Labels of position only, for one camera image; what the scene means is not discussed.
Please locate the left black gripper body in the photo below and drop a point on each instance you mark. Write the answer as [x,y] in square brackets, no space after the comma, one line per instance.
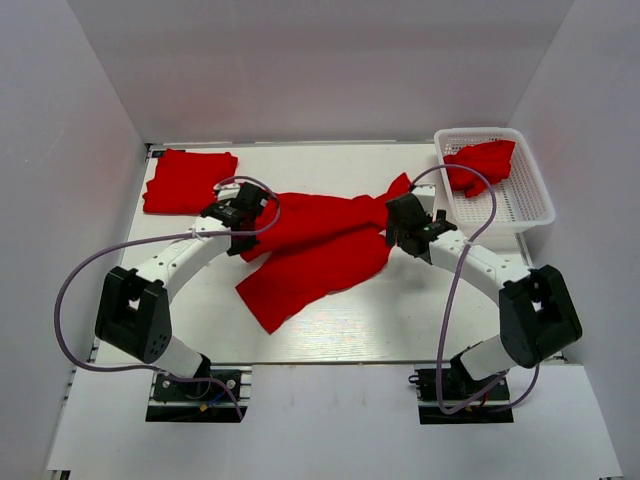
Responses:
[244,246]

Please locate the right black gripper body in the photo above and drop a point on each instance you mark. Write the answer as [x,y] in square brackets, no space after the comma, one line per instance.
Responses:
[392,236]

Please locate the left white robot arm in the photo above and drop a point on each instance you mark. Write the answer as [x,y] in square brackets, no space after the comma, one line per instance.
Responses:
[134,311]

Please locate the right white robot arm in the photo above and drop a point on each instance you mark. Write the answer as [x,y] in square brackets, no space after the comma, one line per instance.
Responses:
[537,317]

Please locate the folded red t shirt stack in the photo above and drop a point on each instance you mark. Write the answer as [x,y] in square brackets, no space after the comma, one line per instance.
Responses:
[183,182]

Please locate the red t shirt in basket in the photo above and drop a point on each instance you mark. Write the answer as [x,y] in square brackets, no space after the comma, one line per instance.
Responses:
[490,159]

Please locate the white plastic basket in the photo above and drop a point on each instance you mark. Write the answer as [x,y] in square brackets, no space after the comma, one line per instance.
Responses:
[523,201]

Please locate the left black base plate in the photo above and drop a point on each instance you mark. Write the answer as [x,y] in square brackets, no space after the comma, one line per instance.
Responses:
[206,403]

